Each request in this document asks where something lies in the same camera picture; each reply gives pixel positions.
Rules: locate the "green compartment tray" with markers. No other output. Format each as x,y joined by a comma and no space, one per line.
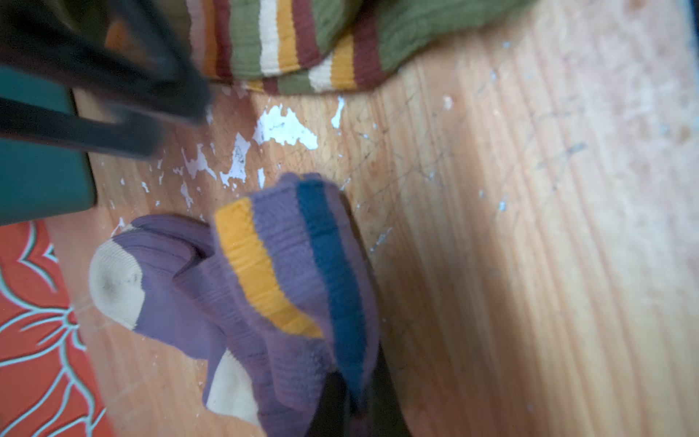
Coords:
39,181

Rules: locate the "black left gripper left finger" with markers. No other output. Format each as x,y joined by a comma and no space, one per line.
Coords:
332,415

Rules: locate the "purple striped sock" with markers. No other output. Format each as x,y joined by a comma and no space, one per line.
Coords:
273,294

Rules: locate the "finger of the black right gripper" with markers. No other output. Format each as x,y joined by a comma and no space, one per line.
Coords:
35,41
135,136

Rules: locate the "green striped sock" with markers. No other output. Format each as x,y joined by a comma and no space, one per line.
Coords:
304,47

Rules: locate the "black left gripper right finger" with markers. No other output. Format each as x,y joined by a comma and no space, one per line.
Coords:
385,418

